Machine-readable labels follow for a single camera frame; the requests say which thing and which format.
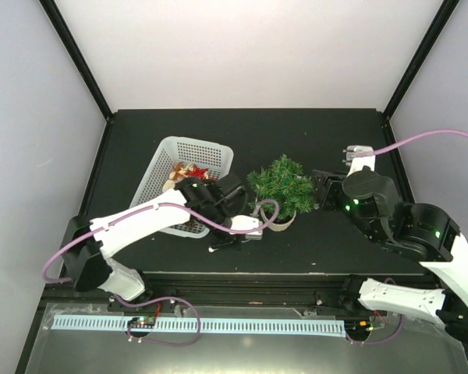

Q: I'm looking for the brown ribbon bow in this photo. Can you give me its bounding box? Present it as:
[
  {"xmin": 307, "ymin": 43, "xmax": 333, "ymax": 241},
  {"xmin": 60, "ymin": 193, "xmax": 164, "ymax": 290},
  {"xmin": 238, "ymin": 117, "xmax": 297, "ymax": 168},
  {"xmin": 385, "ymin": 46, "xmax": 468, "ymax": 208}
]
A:
[{"xmin": 170, "ymin": 161, "xmax": 188, "ymax": 181}]

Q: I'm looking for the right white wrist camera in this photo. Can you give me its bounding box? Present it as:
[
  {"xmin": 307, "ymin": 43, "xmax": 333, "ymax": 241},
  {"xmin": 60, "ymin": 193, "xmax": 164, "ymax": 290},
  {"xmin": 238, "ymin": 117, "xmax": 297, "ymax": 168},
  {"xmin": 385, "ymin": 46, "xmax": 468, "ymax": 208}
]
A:
[{"xmin": 343, "ymin": 145, "xmax": 375, "ymax": 176}]

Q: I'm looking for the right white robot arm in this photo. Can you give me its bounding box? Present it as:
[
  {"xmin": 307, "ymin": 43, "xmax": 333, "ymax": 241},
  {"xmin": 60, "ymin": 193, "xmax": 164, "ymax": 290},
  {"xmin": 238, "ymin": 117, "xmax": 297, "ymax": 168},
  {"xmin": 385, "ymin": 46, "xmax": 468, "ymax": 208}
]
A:
[{"xmin": 312, "ymin": 166, "xmax": 468, "ymax": 344}]

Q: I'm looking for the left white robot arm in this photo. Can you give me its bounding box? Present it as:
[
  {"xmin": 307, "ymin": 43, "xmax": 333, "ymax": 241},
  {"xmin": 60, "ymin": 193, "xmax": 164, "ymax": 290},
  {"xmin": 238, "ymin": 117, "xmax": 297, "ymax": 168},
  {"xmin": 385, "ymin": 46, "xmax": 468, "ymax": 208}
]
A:
[{"xmin": 62, "ymin": 175, "xmax": 247, "ymax": 311}]

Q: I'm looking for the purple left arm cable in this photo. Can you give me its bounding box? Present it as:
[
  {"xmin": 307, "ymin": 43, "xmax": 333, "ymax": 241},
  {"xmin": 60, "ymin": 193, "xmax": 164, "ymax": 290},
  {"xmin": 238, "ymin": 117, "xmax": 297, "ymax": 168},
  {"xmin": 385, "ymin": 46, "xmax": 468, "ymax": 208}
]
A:
[{"xmin": 42, "ymin": 198, "xmax": 281, "ymax": 347}]

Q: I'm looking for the small green christmas tree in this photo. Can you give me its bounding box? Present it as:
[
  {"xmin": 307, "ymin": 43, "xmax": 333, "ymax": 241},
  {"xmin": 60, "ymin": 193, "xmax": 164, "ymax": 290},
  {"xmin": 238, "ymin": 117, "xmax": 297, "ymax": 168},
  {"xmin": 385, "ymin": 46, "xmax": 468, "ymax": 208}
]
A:
[{"xmin": 246, "ymin": 154, "xmax": 314, "ymax": 224}]

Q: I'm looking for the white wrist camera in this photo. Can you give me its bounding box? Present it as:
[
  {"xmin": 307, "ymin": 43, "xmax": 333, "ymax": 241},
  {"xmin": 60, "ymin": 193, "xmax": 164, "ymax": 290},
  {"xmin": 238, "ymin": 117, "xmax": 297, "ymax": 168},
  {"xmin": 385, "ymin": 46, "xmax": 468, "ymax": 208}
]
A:
[
  {"xmin": 343, "ymin": 145, "xmax": 375, "ymax": 176},
  {"xmin": 229, "ymin": 215, "xmax": 264, "ymax": 241}
]

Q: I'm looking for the white tree pot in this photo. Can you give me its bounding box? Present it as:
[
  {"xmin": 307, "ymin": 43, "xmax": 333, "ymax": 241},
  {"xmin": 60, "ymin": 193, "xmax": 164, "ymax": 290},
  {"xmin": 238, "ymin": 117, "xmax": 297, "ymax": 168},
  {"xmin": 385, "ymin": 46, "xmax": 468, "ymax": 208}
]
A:
[{"xmin": 261, "ymin": 210, "xmax": 296, "ymax": 232}]

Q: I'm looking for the white perforated plastic basket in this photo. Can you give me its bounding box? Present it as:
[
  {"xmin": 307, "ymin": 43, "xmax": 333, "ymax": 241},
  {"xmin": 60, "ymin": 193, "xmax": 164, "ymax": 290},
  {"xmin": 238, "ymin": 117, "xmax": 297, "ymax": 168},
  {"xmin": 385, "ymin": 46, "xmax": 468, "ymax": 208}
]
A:
[{"xmin": 129, "ymin": 136, "xmax": 235, "ymax": 238}]

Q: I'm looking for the white slotted cable duct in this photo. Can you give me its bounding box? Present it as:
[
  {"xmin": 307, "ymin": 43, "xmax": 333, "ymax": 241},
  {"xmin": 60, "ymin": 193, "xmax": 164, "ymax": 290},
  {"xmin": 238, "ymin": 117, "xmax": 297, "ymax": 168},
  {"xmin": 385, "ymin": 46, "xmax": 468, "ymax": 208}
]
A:
[{"xmin": 51, "ymin": 315, "xmax": 346, "ymax": 338}]

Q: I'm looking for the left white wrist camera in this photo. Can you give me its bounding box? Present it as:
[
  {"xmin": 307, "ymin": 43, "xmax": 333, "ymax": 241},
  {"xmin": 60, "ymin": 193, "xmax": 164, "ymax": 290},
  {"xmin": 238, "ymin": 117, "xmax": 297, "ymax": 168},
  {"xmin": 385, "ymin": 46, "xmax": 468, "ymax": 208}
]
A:
[{"xmin": 229, "ymin": 215, "xmax": 264, "ymax": 241}]

